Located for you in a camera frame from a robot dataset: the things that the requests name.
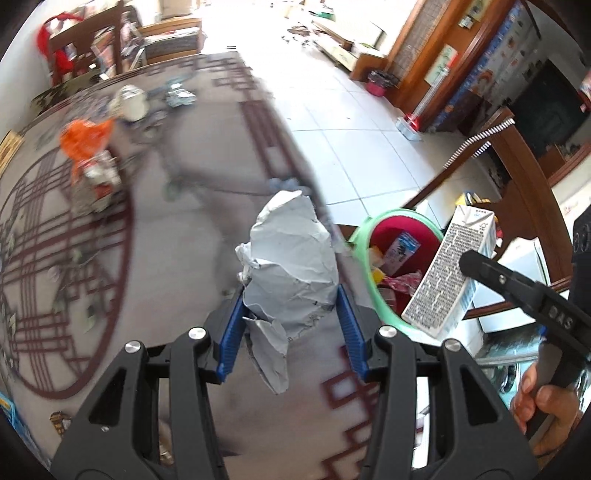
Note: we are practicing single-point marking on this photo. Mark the white text-covered carton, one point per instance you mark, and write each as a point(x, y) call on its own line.
point(443, 272)

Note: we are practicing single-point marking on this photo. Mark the dark entrance door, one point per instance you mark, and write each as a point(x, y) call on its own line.
point(549, 106)

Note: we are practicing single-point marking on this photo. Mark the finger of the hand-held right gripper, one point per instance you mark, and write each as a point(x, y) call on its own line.
point(489, 272)

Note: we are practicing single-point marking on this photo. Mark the red bag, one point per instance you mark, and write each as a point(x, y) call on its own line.
point(46, 32)

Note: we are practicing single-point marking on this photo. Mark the colourful printed door curtain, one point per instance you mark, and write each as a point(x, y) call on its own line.
point(503, 50)

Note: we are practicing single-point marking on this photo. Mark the wooden armchair with grey cushion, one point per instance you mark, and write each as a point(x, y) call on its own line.
point(171, 41)

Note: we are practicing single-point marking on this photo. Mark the green bin with red liner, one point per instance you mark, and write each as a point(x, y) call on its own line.
point(364, 230)

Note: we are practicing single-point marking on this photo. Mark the white printed cup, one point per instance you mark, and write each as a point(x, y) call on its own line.
point(131, 104)

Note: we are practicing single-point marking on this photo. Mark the orange plastic bag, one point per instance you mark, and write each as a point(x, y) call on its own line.
point(85, 138)

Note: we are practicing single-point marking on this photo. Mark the floral seat cushion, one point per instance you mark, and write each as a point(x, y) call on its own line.
point(55, 92)

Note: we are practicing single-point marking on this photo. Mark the red floor waste bin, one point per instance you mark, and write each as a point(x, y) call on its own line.
point(381, 87)

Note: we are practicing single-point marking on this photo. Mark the silver blue wrapper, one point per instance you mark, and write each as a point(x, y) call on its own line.
point(180, 96)

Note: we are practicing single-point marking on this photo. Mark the grey-white paper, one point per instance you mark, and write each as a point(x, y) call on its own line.
point(291, 249)

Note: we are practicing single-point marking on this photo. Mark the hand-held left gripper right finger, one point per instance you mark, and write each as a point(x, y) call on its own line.
point(348, 327)

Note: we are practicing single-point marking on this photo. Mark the yellow plastic toy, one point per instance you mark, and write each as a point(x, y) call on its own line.
point(461, 199)

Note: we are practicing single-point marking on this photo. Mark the brown silver wrapper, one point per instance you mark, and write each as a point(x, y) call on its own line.
point(94, 180)

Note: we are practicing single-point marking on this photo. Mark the bamboo painting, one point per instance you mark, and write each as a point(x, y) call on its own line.
point(443, 62)

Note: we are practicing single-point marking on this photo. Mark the yellow picture book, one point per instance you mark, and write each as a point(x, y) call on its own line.
point(9, 147)

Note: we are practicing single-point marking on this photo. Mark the person's right hand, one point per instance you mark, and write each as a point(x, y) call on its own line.
point(561, 408)

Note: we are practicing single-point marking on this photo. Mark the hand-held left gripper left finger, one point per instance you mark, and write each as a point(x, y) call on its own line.
point(231, 323)

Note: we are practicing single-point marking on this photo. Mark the wooden dining chair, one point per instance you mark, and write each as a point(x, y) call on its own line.
point(83, 34)

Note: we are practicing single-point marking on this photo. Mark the long television cabinet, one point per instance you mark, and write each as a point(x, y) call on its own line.
point(364, 60)

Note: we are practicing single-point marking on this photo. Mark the wooden chair with round carving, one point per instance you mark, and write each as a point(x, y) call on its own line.
point(521, 161)

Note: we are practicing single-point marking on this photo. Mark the red white dustpan broom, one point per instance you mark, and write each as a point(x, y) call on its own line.
point(408, 129)

